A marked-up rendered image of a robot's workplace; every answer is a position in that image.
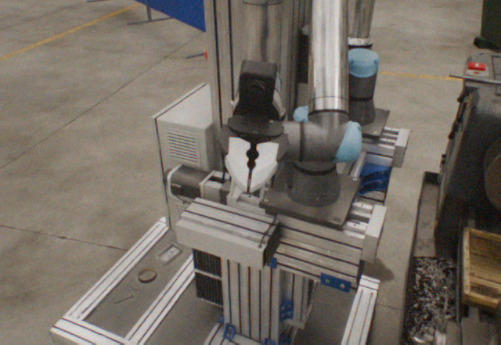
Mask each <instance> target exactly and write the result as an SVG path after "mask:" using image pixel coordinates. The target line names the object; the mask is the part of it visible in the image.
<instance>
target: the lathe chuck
mask: <svg viewBox="0 0 501 345"><path fill-rule="evenodd" d="M484 175H485V191H486V195H487V197H488V200H490V201H491V203H492V205H493V206H494V207H495V208H496V209H497V210H498V211H499V212H501V141H500V142H498V143H496V144H495V145H494V147H493V148H492V149H490V151H489V153H488V155H487V157H486V160H485V167H484Z"/></svg>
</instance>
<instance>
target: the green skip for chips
mask: <svg viewBox="0 0 501 345"><path fill-rule="evenodd" d="M474 46H475V47H477V48H478V49H501V0H483V5H482V15H481V37H476V38H475V39H474Z"/></svg>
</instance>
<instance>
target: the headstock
mask: <svg viewBox="0 0 501 345"><path fill-rule="evenodd" d="M469 62H471V63H485V64H486V66H488V75H489V77H480V76H472V77H478V78H482V79H488V80H493V81H501V54H499V53H490V52H481V53H479V54H472V55H470V56H469V57H468V59H467V61H466V62H465V65H464V68H463V73H464V71H465V66H466V64H468V63H469ZM481 86H482V88H478V89H476V90H474V92H473V93H471V92H468V91H467V90H466V89H465V84H464V87H463V89H462V91H461V92H460V96H459V97H458V98H457V102H459V103H460V104H459V108H458V111H457V115H456V119H455V120H453V123H452V127H451V131H450V132H449V136H448V138H449V139H450V140H453V139H454V134H455V141H454V147H453V151H452V156H451V159H450V162H449V168H448V174H447V185H446V191H447V193H448V194H450V195H452V196H458V198H462V199H469V200H473V201H478V202H483V203H490V204H492V203H491V201H490V200H488V197H487V195H486V191H485V175H484V160H485V155H486V153H487V150H488V148H489V146H490V145H491V144H492V143H493V142H494V141H495V140H496V138H498V137H499V136H500V135H501V84H492V83H487V82H482V83H481ZM454 132H455V133H454Z"/></svg>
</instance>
